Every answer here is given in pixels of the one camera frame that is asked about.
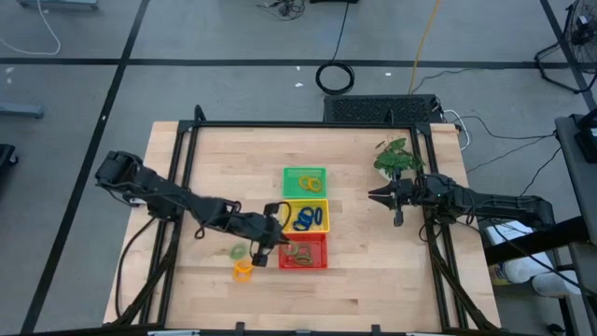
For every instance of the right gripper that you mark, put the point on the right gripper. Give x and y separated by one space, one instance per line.
411 193

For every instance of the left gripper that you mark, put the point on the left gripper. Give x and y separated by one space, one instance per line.
252 228

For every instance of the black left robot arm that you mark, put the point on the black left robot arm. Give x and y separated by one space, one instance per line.
158 193

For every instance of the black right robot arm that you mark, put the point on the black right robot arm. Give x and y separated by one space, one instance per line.
494 207

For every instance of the green plant in white pot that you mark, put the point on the green plant in white pot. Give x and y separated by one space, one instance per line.
396 158

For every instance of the yellow plastic basket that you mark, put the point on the yellow plastic basket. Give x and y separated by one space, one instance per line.
317 228

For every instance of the red plastic basket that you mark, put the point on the red plastic basket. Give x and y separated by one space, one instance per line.
319 247

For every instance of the green plastic basket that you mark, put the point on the green plastic basket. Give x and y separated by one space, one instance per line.
291 189

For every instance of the black perforated computer case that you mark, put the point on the black perforated computer case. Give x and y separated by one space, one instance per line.
378 109

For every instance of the black metal beam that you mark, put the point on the black metal beam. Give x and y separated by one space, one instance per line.
536 240

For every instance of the white paper towel pack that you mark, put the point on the white paper towel pack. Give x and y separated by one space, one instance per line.
527 270

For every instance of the grey side desk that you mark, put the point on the grey side desk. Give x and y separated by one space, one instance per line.
576 186

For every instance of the black desk monitor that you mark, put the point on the black desk monitor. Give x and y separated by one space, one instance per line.
588 140

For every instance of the black standing fan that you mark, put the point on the black standing fan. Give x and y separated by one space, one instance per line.
583 23

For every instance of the black floor object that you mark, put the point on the black floor object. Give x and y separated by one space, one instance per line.
5 156

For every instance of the grey caster leg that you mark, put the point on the grey caster leg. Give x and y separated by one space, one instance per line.
21 111

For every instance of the grey furniture base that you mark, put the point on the grey furniture base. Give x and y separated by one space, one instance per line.
56 4

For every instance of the black aluminium table frame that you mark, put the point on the black aluminium table frame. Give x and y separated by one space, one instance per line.
303 124

